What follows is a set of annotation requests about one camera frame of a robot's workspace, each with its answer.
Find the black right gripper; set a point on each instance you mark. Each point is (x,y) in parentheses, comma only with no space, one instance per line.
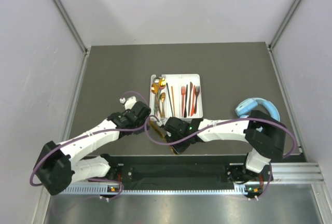
(180,149)

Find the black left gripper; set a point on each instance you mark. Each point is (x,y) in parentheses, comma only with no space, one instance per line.
(139,131)

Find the gold metal knife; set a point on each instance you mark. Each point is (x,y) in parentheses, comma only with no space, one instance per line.
(155,127)

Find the gold metal spoon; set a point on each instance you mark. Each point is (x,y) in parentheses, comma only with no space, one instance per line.
(162,99)

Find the white divided utensil tray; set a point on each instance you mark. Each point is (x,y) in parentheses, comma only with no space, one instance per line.
(176,80)

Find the orange plastic knife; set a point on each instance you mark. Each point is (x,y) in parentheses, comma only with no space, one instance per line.
(193,101)

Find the orange plastic fork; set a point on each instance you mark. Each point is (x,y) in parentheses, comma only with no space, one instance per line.
(183,92)

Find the iridescent purple spoon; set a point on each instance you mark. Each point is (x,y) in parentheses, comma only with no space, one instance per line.
(162,84)

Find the black chopstick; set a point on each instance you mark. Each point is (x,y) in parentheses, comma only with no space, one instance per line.
(168,91)

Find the gold thin utensil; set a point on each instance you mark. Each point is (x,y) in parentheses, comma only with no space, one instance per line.
(155,88)

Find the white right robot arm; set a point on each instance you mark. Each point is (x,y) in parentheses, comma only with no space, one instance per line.
(265,135)

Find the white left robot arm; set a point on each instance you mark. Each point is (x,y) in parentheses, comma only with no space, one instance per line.
(65,163)

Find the silver metal spoon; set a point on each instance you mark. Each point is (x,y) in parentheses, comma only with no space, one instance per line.
(156,79)

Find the light blue headphones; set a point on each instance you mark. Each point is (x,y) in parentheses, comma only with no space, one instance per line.
(248,105)

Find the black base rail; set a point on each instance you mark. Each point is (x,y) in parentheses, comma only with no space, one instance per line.
(188,172)

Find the grey cable duct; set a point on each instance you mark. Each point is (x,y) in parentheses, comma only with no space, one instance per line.
(109,189)

